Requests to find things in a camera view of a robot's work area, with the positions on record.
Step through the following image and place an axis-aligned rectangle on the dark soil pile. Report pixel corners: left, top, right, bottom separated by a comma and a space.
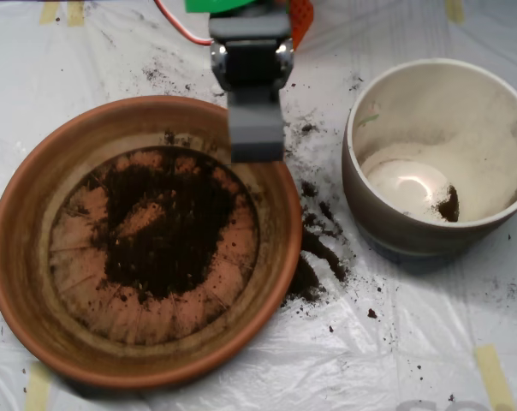
89, 164, 238, 303

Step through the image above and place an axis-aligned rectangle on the dark soil heap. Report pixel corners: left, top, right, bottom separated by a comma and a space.
429, 183, 461, 223

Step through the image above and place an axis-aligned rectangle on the spilled dark soil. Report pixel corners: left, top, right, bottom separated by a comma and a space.
279, 179, 354, 313

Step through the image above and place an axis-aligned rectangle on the white plant pot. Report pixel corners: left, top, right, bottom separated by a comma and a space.
342, 57, 517, 258

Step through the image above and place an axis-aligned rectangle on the terracotta plant saucer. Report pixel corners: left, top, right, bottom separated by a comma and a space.
0, 95, 304, 390

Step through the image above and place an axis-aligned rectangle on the beige masking tape strip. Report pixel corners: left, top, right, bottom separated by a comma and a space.
445, 0, 465, 23
25, 362, 53, 411
39, 0, 62, 25
67, 0, 86, 27
474, 344, 517, 411

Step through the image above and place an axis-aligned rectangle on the clear plastic sheet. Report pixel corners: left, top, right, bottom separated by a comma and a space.
0, 0, 517, 411

